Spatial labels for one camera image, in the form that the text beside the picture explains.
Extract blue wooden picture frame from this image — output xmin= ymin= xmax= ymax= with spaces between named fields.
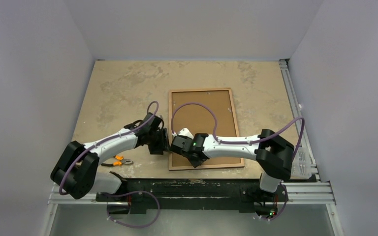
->
xmin=168 ymin=87 xmax=246 ymax=171

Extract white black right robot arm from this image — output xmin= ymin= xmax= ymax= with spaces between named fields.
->
xmin=170 ymin=129 xmax=297 ymax=200

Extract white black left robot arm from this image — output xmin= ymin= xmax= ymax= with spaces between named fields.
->
xmin=50 ymin=113 xmax=169 ymax=201

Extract clear plastic parts box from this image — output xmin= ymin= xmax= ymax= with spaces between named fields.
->
xmin=291 ymin=147 xmax=312 ymax=179

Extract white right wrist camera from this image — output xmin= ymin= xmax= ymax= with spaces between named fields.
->
xmin=172 ymin=128 xmax=194 ymax=139

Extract orange handled pliers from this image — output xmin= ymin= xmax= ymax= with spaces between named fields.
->
xmin=101 ymin=155 xmax=134 ymax=167

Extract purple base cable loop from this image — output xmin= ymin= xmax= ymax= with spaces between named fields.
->
xmin=106 ymin=190 xmax=161 ymax=229

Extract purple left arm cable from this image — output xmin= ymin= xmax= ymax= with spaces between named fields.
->
xmin=58 ymin=101 xmax=159 ymax=196

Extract aluminium side rail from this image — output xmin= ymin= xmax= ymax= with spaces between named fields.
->
xmin=279 ymin=59 xmax=344 ymax=236

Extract aluminium front rail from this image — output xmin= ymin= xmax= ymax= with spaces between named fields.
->
xmin=47 ymin=181 xmax=336 ymax=206

